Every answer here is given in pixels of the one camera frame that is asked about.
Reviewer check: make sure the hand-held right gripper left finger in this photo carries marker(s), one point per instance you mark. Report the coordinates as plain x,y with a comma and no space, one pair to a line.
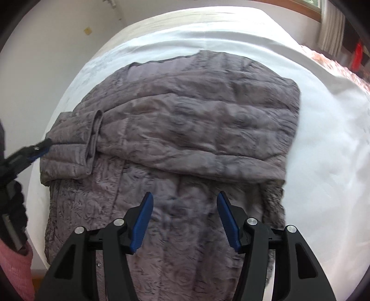
143,222

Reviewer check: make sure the pink floral blanket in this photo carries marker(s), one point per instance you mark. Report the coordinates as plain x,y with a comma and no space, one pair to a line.
347,72

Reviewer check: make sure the red hanging item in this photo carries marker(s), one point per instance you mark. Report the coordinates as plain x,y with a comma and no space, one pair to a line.
357,55

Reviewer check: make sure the wooden window frame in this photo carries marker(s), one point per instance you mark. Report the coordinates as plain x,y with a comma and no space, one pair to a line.
313,13

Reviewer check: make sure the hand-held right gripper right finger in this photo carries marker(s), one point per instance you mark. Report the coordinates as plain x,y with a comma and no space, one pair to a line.
228,220

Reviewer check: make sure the dark hanging clothes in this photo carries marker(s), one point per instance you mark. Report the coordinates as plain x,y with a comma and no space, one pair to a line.
348,34

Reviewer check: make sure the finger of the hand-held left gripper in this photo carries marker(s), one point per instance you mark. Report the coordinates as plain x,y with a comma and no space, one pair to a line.
33,157
43,143

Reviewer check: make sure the grey quilted jacket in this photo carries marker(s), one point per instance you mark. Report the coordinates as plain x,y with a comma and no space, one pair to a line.
188,130

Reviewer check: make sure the person's pink clothing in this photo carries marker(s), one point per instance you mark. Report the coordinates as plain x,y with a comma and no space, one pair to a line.
16,272

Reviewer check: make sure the beige curtain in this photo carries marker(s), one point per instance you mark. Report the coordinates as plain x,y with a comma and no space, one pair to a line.
331,31

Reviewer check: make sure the white bed sheet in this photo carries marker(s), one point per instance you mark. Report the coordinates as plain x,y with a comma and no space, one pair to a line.
318,144

